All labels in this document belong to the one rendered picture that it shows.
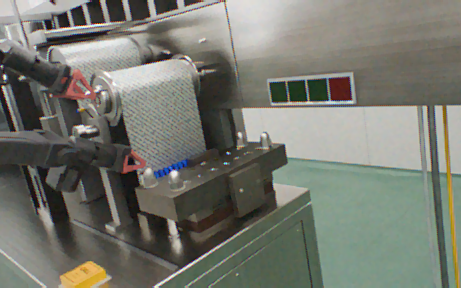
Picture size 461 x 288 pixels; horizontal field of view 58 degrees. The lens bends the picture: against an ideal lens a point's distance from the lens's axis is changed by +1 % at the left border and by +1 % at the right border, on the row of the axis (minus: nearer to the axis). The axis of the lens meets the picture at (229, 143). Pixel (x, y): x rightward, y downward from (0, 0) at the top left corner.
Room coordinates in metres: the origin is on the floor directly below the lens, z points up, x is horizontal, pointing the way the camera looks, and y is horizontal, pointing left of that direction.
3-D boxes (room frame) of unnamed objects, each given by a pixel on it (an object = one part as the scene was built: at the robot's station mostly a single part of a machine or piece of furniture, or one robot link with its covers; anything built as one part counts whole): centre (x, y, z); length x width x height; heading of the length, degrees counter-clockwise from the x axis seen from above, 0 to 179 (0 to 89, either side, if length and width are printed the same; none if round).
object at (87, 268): (0.80, 0.36, 0.91); 0.07 x 0.07 x 0.02; 42
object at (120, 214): (1.07, 0.34, 1.05); 0.06 x 0.05 x 0.31; 132
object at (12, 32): (1.68, 0.69, 1.50); 0.14 x 0.14 x 0.06
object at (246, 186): (0.99, -0.03, 0.96); 0.10 x 0.03 x 0.11; 132
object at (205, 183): (1.05, 0.05, 1.00); 0.40 x 0.16 x 0.06; 132
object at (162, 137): (1.11, 0.16, 1.10); 0.23 x 0.01 x 0.18; 132
